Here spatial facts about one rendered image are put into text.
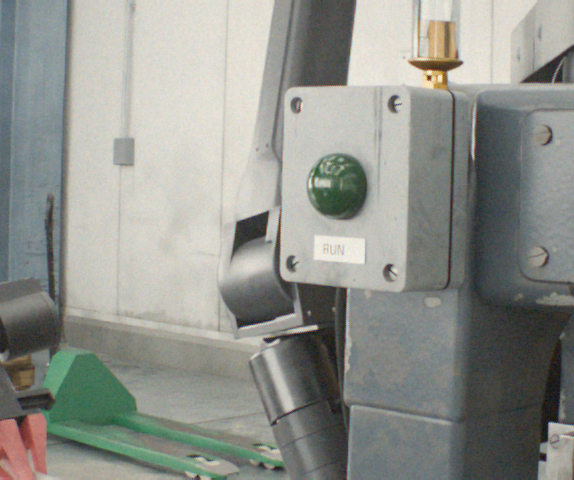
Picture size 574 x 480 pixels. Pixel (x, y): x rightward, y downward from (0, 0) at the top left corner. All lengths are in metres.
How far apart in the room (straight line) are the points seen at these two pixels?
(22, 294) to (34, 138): 7.91
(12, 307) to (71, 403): 5.01
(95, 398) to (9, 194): 3.44
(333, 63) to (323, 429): 0.27
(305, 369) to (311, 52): 0.23
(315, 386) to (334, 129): 0.33
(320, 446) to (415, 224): 0.33
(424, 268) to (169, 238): 7.97
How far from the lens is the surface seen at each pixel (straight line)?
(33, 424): 1.18
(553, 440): 0.83
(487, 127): 0.60
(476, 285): 0.61
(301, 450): 0.88
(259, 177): 0.92
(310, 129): 0.60
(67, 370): 6.26
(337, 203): 0.57
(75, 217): 9.31
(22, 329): 1.24
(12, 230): 9.52
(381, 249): 0.57
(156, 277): 8.65
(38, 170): 9.18
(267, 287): 0.88
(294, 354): 0.89
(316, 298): 0.88
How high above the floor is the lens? 1.29
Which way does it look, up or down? 3 degrees down
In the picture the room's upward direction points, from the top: 2 degrees clockwise
